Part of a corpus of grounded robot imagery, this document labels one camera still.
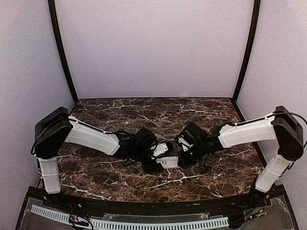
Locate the white remote control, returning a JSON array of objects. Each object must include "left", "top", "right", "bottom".
[{"left": 156, "top": 156, "right": 179, "bottom": 169}]

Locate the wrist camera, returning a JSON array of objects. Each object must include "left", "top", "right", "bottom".
[
  {"left": 150, "top": 142, "right": 174, "bottom": 160},
  {"left": 175, "top": 135, "right": 193, "bottom": 151}
]

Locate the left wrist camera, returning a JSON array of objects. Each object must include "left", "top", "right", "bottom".
[{"left": 150, "top": 142, "right": 174, "bottom": 160}]

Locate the black front rail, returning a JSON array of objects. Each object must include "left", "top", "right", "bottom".
[{"left": 26, "top": 185, "right": 287, "bottom": 216}]

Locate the left black frame post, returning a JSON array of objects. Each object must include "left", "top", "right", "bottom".
[{"left": 47, "top": 0, "right": 79, "bottom": 104}]

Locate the black frame post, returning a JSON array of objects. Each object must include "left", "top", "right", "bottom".
[
  {"left": 232, "top": 0, "right": 261, "bottom": 103},
  {"left": 47, "top": 0, "right": 79, "bottom": 104}
]

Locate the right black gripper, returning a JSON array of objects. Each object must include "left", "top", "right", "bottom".
[{"left": 177, "top": 142, "right": 206, "bottom": 168}]

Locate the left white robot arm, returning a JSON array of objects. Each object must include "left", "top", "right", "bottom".
[{"left": 31, "top": 107, "right": 169, "bottom": 209}]

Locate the white slotted cable duct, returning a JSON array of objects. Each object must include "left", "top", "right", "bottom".
[{"left": 30, "top": 205, "right": 229, "bottom": 230}]

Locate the right black frame post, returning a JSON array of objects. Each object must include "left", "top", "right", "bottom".
[{"left": 232, "top": 0, "right": 261, "bottom": 103}]

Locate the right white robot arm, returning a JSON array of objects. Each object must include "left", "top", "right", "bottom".
[{"left": 175, "top": 106, "right": 307, "bottom": 208}]

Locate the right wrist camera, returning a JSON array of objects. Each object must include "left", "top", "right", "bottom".
[{"left": 175, "top": 135, "right": 193, "bottom": 151}]

